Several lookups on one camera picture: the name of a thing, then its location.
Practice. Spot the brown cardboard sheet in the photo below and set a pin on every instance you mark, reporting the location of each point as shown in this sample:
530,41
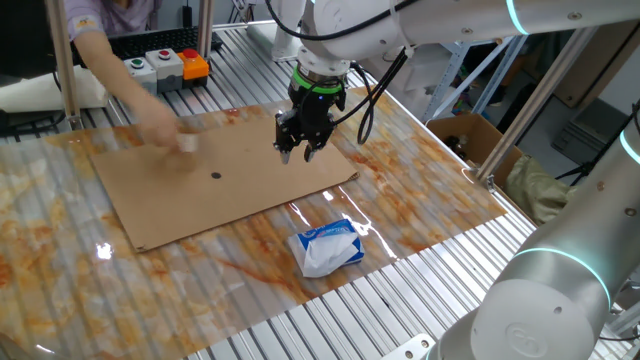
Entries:
225,210

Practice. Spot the black power adapter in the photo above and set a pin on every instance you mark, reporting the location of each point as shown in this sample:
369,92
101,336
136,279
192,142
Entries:
187,15

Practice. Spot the blue white tissue pack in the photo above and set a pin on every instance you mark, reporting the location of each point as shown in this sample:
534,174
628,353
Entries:
325,250

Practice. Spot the white pedestal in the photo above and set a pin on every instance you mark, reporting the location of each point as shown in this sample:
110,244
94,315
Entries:
285,47

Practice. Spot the person's bare forearm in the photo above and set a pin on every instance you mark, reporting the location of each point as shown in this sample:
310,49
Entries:
100,65

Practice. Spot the grey box green button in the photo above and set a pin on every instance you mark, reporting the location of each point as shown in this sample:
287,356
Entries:
140,75

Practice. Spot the black keyboard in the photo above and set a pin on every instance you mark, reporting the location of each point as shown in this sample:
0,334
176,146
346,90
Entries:
150,42

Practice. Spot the grey box red button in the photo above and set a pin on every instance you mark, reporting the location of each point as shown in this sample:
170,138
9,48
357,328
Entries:
167,70

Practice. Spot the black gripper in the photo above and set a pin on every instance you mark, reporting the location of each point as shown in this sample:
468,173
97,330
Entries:
315,107

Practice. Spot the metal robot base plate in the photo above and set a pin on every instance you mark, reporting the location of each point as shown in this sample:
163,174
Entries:
410,350

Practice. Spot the aluminium frame post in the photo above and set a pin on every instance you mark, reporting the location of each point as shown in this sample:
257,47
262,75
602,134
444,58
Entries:
205,25
62,60
535,105

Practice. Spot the marble pattern plastic sheet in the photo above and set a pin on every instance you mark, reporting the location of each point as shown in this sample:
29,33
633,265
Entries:
75,290

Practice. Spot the pale wooden cube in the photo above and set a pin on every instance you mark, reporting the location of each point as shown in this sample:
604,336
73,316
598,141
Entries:
187,143

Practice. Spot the black monitor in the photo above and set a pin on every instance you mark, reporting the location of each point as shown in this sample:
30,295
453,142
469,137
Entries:
25,40

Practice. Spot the orange emergency stop box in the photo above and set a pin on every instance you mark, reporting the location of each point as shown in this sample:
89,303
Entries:
195,70

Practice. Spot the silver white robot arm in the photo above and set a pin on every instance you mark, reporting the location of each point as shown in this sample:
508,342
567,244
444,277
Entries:
450,25

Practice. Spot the white foam slab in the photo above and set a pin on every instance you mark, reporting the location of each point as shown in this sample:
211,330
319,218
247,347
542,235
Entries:
30,95

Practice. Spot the blue grey metal shelf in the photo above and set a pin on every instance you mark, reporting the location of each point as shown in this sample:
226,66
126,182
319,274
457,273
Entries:
452,80

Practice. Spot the grey equipment case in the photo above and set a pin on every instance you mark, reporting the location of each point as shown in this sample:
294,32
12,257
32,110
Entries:
580,135

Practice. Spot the olive green bag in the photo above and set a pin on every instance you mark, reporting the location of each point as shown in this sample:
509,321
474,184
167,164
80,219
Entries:
535,190

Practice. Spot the brown wooden board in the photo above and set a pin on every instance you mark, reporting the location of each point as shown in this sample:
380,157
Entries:
595,70

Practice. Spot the person's hand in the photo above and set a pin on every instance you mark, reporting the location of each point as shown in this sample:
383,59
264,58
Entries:
155,122

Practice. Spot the open cardboard box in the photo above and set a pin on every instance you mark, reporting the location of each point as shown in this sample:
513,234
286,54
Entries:
480,135

